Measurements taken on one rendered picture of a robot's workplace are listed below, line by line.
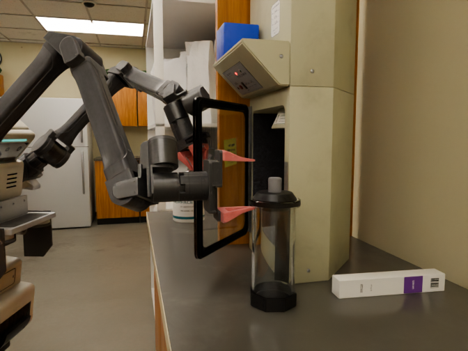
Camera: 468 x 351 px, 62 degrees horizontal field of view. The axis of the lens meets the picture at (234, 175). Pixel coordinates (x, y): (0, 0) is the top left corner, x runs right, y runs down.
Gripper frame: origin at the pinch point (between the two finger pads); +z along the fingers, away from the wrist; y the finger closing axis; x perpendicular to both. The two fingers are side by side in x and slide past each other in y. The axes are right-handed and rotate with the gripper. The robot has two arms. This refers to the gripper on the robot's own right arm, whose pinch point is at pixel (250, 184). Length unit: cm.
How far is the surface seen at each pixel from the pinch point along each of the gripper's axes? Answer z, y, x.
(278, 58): 9.5, 27.1, 8.8
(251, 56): 3.4, 27.6, 10.4
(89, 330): -54, -117, 191
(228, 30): 2.9, 38.4, 29.2
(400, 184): 55, -5, 25
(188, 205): -2, -17, 82
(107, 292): -47, -116, 254
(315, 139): 18.7, 9.0, 9.0
